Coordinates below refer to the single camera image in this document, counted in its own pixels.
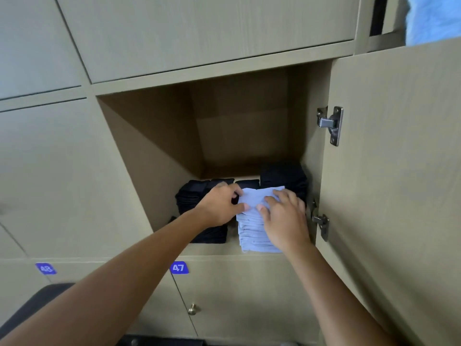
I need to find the person's right hand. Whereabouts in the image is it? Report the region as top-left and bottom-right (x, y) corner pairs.
(256, 189), (311, 255)

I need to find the person's left hand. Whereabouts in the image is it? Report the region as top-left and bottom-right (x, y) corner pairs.
(196, 182), (251, 228)

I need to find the light blue cloth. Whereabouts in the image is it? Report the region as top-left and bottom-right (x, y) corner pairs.
(237, 186), (286, 214)

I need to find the person's right forearm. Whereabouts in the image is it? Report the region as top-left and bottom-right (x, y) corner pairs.
(284, 242), (398, 346)

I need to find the person's left forearm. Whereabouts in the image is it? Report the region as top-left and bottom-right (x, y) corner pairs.
(0, 208), (214, 346)

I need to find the metal door hinge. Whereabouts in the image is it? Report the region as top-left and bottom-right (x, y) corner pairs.
(316, 106), (344, 147)
(311, 199), (330, 242)

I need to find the tall stack of black cloths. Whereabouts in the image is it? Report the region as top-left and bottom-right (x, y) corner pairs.
(260, 162), (309, 206)

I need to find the stack of light blue cloths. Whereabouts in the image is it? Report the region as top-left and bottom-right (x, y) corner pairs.
(236, 211), (283, 253)

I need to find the wide stack of black cloths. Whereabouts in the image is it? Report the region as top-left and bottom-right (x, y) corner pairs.
(175, 179), (235, 245)

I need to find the open beige cabinet door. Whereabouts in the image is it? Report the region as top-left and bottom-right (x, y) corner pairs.
(315, 37), (461, 346)

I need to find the beige wooden locker cabinet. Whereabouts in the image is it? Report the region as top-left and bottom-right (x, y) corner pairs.
(0, 0), (409, 346)

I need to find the black padded seat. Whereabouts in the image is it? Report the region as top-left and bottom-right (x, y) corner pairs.
(0, 283), (75, 333)

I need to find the light blue hanging fabric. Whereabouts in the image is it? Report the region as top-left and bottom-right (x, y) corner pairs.
(406, 0), (461, 47)

